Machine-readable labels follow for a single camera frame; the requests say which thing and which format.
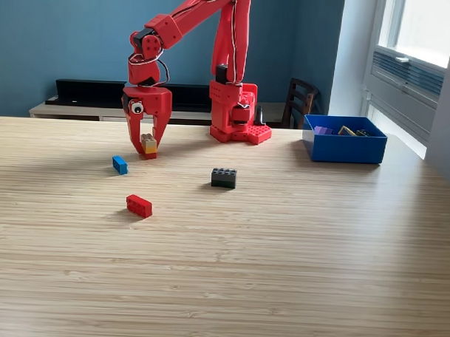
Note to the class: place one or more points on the yellow toy digger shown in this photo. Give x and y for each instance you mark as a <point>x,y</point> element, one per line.
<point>346,131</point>

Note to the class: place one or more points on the white window frame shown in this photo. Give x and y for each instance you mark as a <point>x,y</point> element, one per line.
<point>418,27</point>

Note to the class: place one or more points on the pink and purple brick stack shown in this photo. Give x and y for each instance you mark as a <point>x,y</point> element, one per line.
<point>322,131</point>

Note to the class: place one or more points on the beige yellow red brick stack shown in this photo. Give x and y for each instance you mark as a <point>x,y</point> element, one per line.
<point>149,147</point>

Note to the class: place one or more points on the dark grey brick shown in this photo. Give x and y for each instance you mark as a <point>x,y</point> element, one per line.
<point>223,179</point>

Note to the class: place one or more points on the grey window vent grille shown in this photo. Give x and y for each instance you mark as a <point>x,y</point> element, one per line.
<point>416,77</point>

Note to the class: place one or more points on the blue plastic bin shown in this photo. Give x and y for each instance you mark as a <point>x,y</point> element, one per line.
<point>347,148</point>

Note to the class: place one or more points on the black table clamp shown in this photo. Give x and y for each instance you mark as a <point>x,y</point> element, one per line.
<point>259,116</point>

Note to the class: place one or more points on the dark wooden chair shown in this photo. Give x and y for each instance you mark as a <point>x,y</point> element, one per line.
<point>297,101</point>

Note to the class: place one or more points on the small blue brick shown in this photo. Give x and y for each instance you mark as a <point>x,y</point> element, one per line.
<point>120,165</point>

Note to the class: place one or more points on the pale wooden sideboard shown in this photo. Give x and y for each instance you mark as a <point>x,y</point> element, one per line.
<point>82,112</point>

